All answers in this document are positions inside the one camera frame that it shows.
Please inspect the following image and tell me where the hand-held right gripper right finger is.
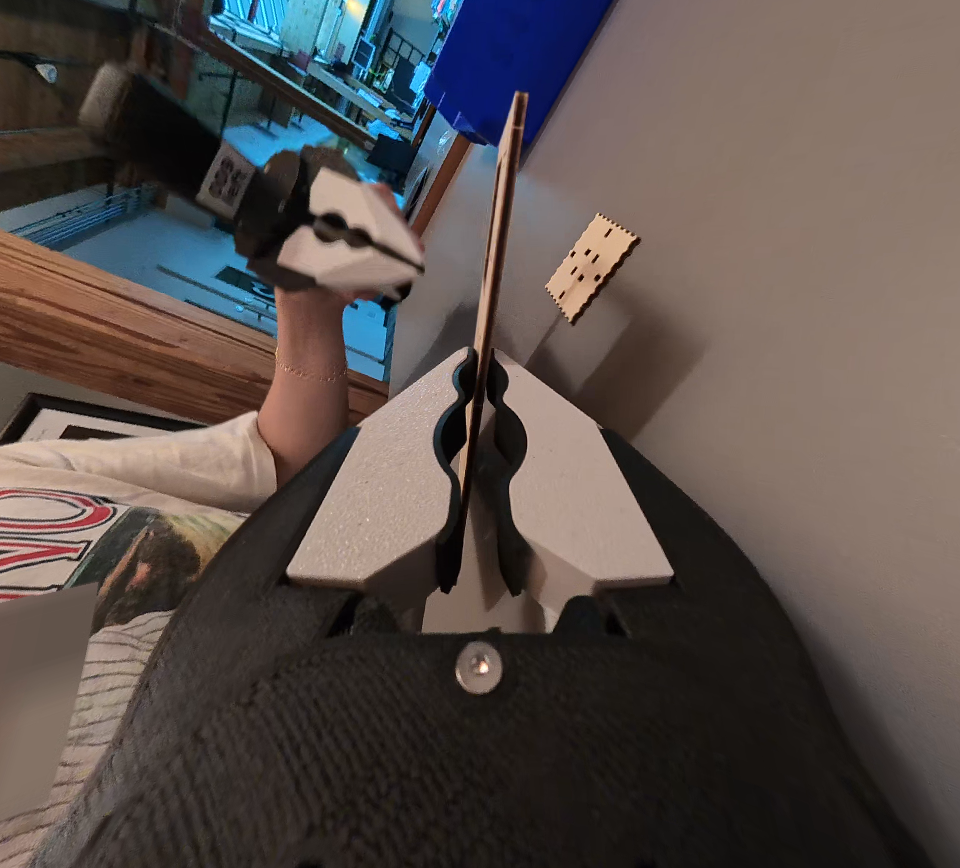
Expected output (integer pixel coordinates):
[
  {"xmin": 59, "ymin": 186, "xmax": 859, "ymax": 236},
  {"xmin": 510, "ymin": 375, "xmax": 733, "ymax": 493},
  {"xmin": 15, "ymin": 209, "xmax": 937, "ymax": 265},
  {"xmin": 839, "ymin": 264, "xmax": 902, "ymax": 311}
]
[{"xmin": 486, "ymin": 350, "xmax": 675, "ymax": 597}]

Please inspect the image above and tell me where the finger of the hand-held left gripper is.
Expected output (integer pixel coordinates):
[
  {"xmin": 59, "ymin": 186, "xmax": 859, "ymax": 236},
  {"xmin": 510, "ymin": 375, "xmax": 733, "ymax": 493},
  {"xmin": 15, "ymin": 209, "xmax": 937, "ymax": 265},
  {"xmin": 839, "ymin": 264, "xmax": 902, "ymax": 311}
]
[
  {"xmin": 276, "ymin": 224, "xmax": 426, "ymax": 303},
  {"xmin": 306, "ymin": 166, "xmax": 426, "ymax": 275}
]

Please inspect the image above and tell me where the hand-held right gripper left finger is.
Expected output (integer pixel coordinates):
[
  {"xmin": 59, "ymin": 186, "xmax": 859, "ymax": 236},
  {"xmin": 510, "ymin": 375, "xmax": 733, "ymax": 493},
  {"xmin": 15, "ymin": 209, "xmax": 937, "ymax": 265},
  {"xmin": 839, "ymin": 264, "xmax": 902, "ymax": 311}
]
[{"xmin": 286, "ymin": 346, "xmax": 481, "ymax": 595}]

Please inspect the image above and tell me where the laser-cut wooden puzzle sheet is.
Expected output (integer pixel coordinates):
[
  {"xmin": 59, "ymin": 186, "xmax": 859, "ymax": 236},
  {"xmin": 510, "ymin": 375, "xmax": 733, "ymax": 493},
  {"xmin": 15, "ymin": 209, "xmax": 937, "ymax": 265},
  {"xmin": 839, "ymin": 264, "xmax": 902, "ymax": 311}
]
[{"xmin": 456, "ymin": 91, "xmax": 531, "ymax": 512}]

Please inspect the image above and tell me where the small square wooden puzzle piece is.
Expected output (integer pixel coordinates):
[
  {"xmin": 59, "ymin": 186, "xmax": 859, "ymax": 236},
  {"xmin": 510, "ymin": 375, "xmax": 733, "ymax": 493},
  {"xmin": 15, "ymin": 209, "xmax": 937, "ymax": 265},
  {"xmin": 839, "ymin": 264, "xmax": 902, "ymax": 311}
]
[{"xmin": 544, "ymin": 212, "xmax": 642, "ymax": 326}]

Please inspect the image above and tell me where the person's left forearm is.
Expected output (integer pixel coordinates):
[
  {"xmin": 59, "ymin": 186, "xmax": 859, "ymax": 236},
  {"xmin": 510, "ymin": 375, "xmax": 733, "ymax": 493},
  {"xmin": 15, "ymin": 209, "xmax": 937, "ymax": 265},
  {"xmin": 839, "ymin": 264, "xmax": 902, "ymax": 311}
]
[{"xmin": 257, "ymin": 283, "xmax": 395, "ymax": 490}]

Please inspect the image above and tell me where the grey desk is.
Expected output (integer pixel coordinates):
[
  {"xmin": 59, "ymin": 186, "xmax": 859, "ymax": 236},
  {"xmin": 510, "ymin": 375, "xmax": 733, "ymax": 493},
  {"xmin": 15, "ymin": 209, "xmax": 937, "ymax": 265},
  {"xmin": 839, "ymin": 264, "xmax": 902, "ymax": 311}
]
[{"xmin": 388, "ymin": 0, "xmax": 960, "ymax": 868}]

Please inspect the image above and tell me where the person's left hand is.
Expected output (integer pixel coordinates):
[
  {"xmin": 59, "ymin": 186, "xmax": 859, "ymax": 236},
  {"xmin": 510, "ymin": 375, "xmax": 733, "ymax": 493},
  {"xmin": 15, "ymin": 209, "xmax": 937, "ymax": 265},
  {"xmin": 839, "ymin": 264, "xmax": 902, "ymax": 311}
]
[{"xmin": 369, "ymin": 181, "xmax": 412, "ymax": 227}]

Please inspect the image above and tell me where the black chair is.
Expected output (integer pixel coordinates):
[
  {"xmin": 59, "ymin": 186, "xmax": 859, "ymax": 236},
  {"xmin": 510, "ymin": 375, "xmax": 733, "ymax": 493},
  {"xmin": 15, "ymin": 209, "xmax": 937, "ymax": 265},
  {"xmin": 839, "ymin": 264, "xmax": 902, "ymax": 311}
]
[{"xmin": 366, "ymin": 131, "xmax": 415, "ymax": 173}]

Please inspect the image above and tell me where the wood framed white board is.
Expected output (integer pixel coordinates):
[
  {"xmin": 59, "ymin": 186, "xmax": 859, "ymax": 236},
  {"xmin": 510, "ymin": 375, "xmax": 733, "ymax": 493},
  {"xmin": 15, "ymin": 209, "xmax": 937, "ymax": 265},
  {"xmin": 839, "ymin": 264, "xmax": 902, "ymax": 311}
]
[{"xmin": 403, "ymin": 127, "xmax": 475, "ymax": 239}]

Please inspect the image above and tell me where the long wooden table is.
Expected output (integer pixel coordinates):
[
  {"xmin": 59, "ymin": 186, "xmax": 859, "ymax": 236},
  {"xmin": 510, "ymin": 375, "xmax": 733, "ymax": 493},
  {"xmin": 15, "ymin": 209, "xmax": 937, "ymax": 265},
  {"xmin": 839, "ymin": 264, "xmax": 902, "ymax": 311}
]
[{"xmin": 303, "ymin": 56, "xmax": 421, "ymax": 137}]

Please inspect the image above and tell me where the wooden railing beam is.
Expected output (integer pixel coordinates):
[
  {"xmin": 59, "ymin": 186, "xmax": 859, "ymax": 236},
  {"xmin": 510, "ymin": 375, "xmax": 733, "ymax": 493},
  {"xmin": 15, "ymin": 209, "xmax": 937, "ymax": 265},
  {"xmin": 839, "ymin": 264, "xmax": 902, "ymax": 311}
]
[{"xmin": 0, "ymin": 230, "xmax": 390, "ymax": 428}]

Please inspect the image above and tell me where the person's white printed shirt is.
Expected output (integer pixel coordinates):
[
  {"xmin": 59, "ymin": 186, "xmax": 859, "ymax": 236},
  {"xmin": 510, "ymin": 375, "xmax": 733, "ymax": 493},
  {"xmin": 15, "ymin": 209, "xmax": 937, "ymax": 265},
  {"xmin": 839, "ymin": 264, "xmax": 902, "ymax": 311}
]
[{"xmin": 0, "ymin": 410, "xmax": 280, "ymax": 868}]

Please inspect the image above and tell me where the blue plastic bin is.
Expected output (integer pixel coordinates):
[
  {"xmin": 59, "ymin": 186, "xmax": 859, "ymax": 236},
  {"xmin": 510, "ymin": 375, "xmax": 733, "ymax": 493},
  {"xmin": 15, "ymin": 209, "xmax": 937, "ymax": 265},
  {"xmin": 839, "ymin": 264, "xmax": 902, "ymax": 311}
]
[{"xmin": 423, "ymin": 0, "xmax": 670, "ymax": 150}]

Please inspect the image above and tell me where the thin gold bracelet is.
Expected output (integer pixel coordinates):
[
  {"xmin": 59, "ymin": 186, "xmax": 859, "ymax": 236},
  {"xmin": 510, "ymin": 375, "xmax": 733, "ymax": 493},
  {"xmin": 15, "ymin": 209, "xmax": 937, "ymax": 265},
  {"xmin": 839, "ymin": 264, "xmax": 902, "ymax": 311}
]
[{"xmin": 273, "ymin": 349, "xmax": 351, "ymax": 384}]

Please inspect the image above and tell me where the black picture frame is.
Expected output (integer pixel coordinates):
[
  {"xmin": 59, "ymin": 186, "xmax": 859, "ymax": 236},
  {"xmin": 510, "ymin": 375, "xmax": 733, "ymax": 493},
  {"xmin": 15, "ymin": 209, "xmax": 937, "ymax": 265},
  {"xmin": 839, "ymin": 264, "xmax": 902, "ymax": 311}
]
[{"xmin": 0, "ymin": 391, "xmax": 207, "ymax": 443}]

